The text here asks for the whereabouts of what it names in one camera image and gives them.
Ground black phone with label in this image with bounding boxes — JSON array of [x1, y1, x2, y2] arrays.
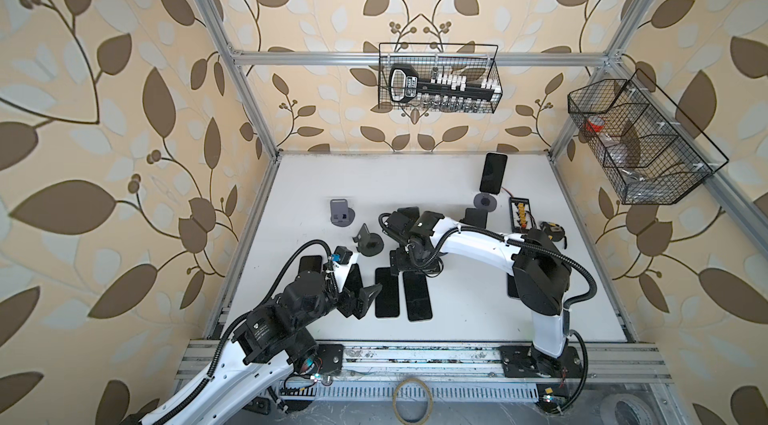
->
[[375, 268, 400, 319]]

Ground purple edged black phone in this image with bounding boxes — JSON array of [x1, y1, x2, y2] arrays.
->
[[507, 275, 520, 299]]

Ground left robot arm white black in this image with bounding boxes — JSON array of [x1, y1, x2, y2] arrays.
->
[[123, 239, 382, 424]]

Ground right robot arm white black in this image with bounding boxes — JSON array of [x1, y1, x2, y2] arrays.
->
[[378, 207, 597, 377]]

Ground black centre phone stand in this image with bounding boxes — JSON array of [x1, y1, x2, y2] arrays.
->
[[397, 206, 421, 220]]

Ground round stand of phone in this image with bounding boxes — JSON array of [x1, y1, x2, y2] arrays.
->
[[473, 192, 498, 213], [353, 223, 384, 257]]

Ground black folding phone stand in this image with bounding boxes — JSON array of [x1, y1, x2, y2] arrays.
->
[[460, 207, 488, 228]]

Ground round stand of rear phone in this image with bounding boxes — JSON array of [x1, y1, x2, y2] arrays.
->
[[473, 192, 498, 213]]

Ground grey round phone stand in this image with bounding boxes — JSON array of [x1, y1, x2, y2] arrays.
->
[[330, 199, 356, 228]]

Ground rear tall black phone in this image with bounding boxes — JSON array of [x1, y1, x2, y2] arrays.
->
[[479, 152, 508, 195]]

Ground black charger board yellow plugs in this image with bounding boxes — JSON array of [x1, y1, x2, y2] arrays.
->
[[509, 197, 538, 234]]

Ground black yellow tape measure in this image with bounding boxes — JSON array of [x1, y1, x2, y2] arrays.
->
[[539, 221, 567, 243]]

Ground tape ring roll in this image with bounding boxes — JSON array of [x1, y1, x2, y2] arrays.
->
[[392, 376, 434, 425]]

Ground wire basket on back wall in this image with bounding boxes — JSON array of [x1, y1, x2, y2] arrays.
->
[[377, 41, 503, 114]]

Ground wire basket on wall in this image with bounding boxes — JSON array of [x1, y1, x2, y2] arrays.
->
[[567, 69, 729, 205], [377, 41, 503, 114]]

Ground wire basket on right wall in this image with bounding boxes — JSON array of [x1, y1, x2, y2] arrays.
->
[[567, 69, 729, 205]]

